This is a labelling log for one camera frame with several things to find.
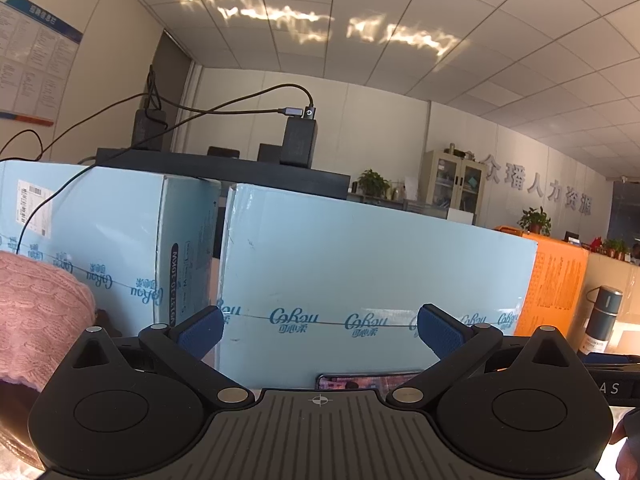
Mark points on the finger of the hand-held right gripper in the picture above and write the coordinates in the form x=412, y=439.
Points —
x=610, y=358

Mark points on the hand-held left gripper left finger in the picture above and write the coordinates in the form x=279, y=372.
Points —
x=202, y=332

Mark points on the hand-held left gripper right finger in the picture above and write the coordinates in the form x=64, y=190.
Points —
x=440, y=332

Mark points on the pink knitted sweater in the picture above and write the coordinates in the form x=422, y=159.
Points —
x=35, y=310

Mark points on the person's right hand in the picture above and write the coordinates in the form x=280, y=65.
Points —
x=629, y=440

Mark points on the dark blue vacuum bottle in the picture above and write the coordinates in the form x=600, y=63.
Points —
x=602, y=312

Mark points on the brown cardboard box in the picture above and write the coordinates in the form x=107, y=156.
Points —
x=631, y=300

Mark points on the smartphone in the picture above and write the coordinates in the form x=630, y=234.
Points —
x=360, y=382

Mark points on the orange printed carton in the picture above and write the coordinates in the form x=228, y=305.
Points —
x=550, y=280

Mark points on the large light blue carton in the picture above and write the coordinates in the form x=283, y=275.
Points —
x=360, y=260

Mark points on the green potted plant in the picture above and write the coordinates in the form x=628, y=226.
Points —
x=374, y=182
x=535, y=220

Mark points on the small light blue carton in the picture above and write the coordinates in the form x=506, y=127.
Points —
x=100, y=220

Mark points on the glass door cabinet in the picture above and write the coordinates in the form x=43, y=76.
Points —
x=452, y=180

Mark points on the black power adapter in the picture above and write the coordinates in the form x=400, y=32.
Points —
x=149, y=130
x=297, y=142

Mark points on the dark door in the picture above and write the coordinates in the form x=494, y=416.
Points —
x=172, y=85

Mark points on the silver wall lettering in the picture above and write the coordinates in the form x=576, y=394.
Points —
x=535, y=180

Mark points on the wall poster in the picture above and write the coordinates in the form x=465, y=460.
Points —
x=30, y=60

